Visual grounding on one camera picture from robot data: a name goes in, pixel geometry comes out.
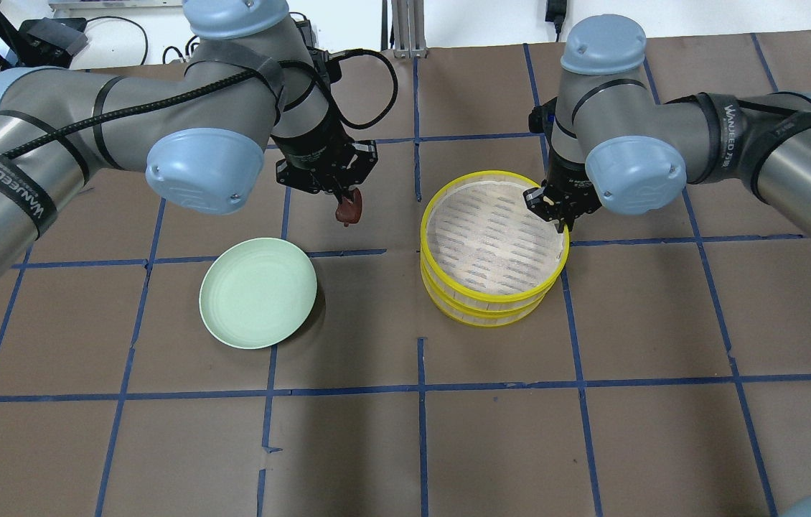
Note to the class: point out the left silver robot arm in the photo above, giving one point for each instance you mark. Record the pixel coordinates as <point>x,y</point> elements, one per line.
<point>199,141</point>

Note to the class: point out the yellow steamer layer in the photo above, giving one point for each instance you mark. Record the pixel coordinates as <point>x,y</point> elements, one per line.
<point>475,313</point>
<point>479,241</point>

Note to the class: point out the aluminium frame post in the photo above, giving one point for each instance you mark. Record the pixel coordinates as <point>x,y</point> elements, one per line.
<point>408,29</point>

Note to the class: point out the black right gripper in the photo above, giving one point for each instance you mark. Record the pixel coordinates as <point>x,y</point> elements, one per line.
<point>568,177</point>

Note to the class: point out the light green plate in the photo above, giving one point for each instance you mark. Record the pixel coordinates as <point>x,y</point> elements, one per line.
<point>257,293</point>

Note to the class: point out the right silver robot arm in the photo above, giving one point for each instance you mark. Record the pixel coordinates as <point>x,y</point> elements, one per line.
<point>612,146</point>

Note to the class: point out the black power adapter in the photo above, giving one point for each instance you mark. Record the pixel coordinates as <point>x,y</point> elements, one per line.
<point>556,11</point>

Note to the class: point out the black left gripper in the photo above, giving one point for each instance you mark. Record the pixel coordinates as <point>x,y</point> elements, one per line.
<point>311,153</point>

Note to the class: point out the brown bun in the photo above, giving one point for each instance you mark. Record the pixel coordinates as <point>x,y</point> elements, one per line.
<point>352,215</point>

